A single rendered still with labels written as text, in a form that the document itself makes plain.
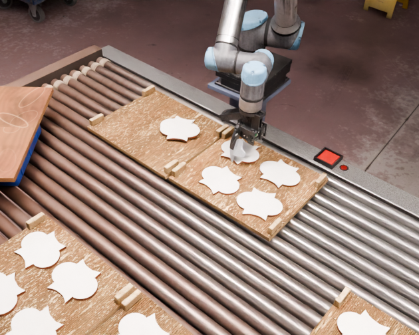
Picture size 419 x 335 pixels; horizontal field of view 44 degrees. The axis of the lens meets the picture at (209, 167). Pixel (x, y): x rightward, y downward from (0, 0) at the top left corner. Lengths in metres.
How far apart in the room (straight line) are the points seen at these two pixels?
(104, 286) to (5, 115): 0.77
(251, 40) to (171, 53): 2.22
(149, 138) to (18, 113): 0.46
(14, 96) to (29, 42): 2.68
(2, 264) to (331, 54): 3.46
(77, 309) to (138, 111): 0.89
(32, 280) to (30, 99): 0.74
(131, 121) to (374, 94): 2.44
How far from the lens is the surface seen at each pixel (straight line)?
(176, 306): 1.42
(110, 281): 1.46
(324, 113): 3.72
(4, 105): 1.98
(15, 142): 1.79
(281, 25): 2.07
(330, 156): 1.88
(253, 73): 1.57
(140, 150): 1.84
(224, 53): 1.71
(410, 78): 4.35
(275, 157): 1.82
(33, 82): 2.27
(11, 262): 1.57
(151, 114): 2.00
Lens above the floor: 2.10
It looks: 42 degrees down
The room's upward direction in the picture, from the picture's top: 1 degrees clockwise
